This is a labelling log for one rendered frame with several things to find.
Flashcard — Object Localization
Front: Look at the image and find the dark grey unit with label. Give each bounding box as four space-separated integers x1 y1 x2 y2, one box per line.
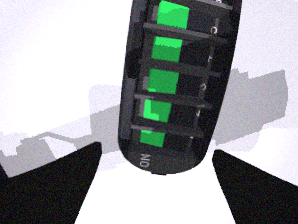
117 0 242 176

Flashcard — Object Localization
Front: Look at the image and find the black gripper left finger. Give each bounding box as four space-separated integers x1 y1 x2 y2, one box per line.
0 143 102 224

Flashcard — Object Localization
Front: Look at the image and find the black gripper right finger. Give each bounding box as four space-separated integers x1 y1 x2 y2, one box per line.
212 148 298 224

